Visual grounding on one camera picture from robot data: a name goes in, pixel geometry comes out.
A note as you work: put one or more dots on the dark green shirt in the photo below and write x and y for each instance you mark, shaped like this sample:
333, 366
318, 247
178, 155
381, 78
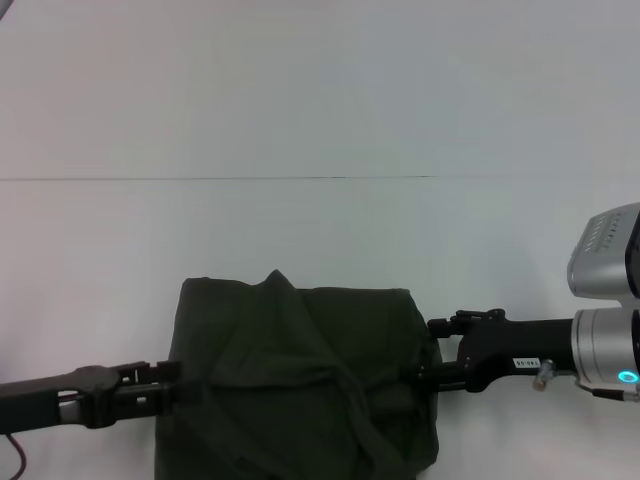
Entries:
300, 375

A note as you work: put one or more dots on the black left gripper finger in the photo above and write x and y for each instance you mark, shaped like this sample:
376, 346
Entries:
150, 372
155, 397

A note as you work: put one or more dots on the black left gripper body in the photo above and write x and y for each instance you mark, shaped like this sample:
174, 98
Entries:
45, 400

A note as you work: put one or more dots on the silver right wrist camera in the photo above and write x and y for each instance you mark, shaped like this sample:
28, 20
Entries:
600, 260

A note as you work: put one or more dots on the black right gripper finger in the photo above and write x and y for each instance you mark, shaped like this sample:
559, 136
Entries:
440, 377
450, 327

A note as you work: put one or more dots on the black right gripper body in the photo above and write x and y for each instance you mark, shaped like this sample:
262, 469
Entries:
520, 345

